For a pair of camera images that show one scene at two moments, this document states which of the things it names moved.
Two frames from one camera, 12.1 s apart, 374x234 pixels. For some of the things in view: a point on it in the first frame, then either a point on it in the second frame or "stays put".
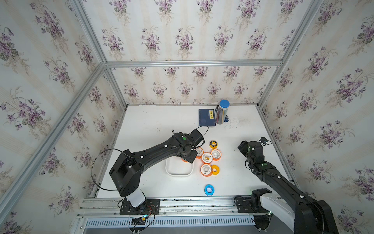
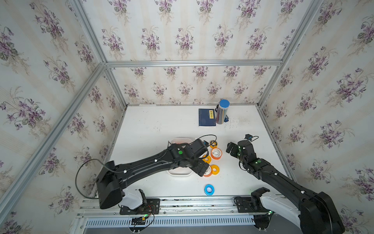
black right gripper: [243, 146] to [234, 147]
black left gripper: [192, 158] to [197, 169]
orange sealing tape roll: [206, 170] stays put
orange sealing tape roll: [206, 158] stays put
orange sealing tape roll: [216, 154] stays put
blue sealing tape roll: [207, 193] stays put
